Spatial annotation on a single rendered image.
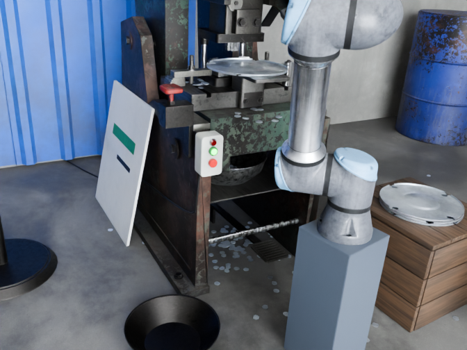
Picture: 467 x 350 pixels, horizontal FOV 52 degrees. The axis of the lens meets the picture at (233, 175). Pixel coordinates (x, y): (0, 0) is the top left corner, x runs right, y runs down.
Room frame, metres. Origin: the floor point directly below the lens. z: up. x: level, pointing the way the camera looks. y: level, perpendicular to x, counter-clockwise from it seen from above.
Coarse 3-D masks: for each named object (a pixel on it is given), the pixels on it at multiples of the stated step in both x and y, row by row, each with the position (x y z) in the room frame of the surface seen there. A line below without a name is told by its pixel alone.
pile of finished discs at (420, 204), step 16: (384, 192) 1.59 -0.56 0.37; (400, 192) 1.60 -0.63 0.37; (416, 192) 1.61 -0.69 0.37; (432, 192) 1.62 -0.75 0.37; (384, 208) 1.50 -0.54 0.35; (400, 208) 1.47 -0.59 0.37; (416, 208) 1.48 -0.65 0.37; (432, 208) 1.48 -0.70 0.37; (448, 208) 1.49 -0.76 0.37; (464, 208) 1.49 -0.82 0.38; (432, 224) 1.39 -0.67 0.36; (448, 224) 1.40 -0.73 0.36
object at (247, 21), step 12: (240, 0) 1.71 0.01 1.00; (252, 0) 1.74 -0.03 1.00; (216, 12) 1.75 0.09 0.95; (228, 12) 1.70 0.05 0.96; (240, 12) 1.69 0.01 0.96; (252, 12) 1.71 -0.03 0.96; (216, 24) 1.75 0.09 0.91; (228, 24) 1.70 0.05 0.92; (240, 24) 1.67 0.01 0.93; (252, 24) 1.71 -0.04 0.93
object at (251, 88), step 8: (232, 80) 1.68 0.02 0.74; (240, 80) 1.63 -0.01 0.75; (248, 80) 1.55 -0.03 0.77; (256, 80) 1.51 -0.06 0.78; (264, 80) 1.52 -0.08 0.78; (272, 80) 1.54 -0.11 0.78; (280, 80) 1.56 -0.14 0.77; (288, 80) 1.57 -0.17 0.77; (232, 88) 1.68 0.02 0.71; (240, 88) 1.63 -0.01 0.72; (248, 88) 1.64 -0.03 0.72; (256, 88) 1.65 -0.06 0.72; (264, 88) 1.67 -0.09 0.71; (240, 96) 1.63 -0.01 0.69; (248, 96) 1.64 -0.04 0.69; (256, 96) 1.65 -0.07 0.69; (240, 104) 1.63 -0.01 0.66; (248, 104) 1.64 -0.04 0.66; (256, 104) 1.66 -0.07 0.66
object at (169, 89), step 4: (164, 84) 1.46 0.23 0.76; (168, 84) 1.46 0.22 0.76; (172, 84) 1.46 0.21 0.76; (176, 84) 1.47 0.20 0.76; (160, 88) 1.44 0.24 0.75; (164, 88) 1.41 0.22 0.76; (168, 88) 1.41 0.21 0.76; (172, 88) 1.41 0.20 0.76; (176, 88) 1.42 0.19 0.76; (180, 88) 1.42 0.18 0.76; (164, 92) 1.41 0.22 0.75; (168, 92) 1.40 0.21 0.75; (172, 92) 1.40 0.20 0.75; (176, 92) 1.41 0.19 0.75; (180, 92) 1.42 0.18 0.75; (172, 96) 1.43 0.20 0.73; (172, 100) 1.43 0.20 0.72
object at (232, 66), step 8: (208, 64) 1.71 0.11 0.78; (216, 64) 1.72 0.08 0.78; (224, 64) 1.72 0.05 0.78; (232, 64) 1.70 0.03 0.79; (240, 64) 1.71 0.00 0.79; (248, 64) 1.72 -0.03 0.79; (256, 64) 1.73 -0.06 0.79; (264, 64) 1.77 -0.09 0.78; (272, 64) 1.78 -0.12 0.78; (280, 64) 1.77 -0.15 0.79; (224, 72) 1.57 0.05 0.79; (232, 72) 1.59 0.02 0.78; (240, 72) 1.60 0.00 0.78; (248, 72) 1.61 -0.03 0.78; (256, 72) 1.61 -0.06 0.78; (264, 72) 1.62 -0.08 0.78; (272, 72) 1.63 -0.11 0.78; (280, 72) 1.64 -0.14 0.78
